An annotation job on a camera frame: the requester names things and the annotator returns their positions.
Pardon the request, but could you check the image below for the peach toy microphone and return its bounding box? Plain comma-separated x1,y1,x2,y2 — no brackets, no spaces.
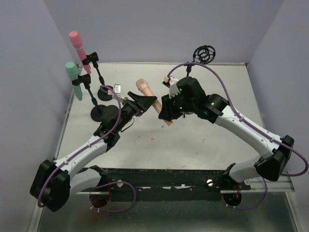
135,78,174,128

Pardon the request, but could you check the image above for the black round-base mic stand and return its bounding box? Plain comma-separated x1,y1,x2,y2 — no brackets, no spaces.
82,52,112,102

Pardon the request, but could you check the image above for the black shock mount ring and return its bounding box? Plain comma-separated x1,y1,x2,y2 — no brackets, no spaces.
193,45,217,65

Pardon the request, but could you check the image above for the teal toy microphone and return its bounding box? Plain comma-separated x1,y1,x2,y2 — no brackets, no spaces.
65,62,83,101

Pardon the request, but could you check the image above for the pink toy microphone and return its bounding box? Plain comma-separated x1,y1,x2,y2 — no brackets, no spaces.
69,31,91,74

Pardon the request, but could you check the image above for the black tripod mic stand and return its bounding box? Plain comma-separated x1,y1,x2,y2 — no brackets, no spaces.
186,62,194,77

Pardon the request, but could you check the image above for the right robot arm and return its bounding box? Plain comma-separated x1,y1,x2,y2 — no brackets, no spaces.
158,77,294,183

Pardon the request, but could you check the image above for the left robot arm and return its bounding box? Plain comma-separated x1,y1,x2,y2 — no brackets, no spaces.
29,91,157,212

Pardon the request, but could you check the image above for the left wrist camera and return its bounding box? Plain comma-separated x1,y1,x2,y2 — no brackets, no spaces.
107,84,126,102

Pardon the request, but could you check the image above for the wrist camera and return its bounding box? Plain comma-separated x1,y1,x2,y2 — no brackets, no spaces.
107,84,126,102
162,76,180,99

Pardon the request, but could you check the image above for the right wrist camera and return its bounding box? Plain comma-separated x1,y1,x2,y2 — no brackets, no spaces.
162,76,180,99

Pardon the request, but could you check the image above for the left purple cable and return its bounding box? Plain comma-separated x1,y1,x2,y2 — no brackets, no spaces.
37,84,137,213

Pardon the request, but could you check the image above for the purple cable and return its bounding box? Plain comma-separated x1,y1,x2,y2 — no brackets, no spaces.
166,62,302,210
37,84,137,213

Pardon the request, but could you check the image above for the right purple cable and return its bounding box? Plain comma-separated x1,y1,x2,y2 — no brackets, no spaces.
166,62,302,210

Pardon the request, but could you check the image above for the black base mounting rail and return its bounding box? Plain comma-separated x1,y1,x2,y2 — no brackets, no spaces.
49,166,252,203

